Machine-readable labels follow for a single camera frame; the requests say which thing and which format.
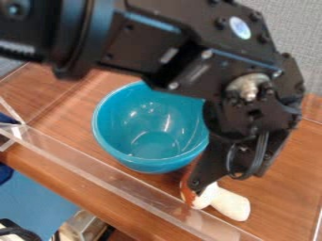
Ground blue cloth object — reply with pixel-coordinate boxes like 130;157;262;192
0;112;20;185

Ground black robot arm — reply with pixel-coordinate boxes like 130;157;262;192
0;0;306;193

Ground clear acrylic front barrier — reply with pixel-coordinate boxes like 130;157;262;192
2;125;262;241

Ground blue ceramic bowl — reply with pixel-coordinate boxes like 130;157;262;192
92;81;209;174

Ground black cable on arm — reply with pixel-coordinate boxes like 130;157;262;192
226;131;271;182

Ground black object bottom left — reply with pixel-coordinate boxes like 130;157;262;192
0;218;42;241

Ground brown and white toy mushroom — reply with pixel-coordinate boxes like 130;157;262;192
181;174;251;222

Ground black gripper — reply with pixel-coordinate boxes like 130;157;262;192
186;130;291;194

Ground clear box under table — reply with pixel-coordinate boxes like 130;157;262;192
51;210;108;241

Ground clear acrylic barrier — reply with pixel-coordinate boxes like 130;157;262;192
2;125;262;241
302;93;322;124

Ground clear acrylic left bracket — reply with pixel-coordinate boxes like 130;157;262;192
0;96;26;153

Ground clear acrylic back barrier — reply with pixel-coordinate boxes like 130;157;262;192
302;93;322;124

